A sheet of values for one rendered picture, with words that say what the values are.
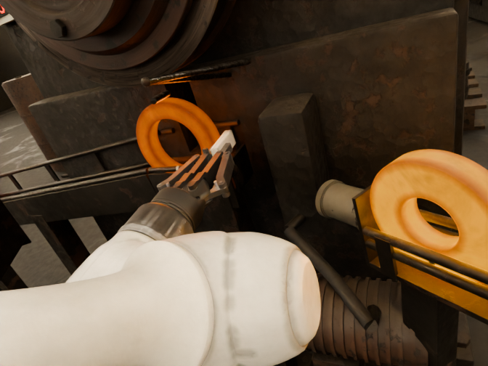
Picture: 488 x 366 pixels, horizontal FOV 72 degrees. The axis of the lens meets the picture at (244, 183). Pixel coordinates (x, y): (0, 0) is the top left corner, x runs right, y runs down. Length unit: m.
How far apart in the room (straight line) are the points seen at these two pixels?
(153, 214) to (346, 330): 0.33
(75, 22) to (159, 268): 0.41
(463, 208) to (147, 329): 0.30
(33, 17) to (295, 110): 0.41
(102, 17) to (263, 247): 0.39
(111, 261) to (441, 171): 0.33
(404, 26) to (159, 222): 0.44
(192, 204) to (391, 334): 0.34
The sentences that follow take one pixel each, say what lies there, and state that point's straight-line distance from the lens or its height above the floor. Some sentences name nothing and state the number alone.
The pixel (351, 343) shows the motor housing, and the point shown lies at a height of 0.49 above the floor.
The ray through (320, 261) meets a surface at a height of 0.58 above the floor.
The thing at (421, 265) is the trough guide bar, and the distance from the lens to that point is 0.43.
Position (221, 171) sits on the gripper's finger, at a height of 0.75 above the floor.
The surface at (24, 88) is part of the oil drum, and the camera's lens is 3.47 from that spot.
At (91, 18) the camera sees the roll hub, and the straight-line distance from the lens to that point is 0.55.
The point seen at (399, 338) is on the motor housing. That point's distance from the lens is 0.56.
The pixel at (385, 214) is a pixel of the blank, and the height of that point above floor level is 0.70.
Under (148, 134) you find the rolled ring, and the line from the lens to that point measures 0.70.
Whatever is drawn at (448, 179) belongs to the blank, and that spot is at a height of 0.77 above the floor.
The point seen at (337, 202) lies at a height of 0.69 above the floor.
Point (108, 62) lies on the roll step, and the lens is 0.64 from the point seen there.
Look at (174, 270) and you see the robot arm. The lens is 0.24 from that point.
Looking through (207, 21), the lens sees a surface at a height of 0.95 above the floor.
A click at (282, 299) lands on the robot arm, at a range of 0.24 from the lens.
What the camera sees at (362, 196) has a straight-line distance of 0.45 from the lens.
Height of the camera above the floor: 0.97
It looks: 28 degrees down
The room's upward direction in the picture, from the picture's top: 17 degrees counter-clockwise
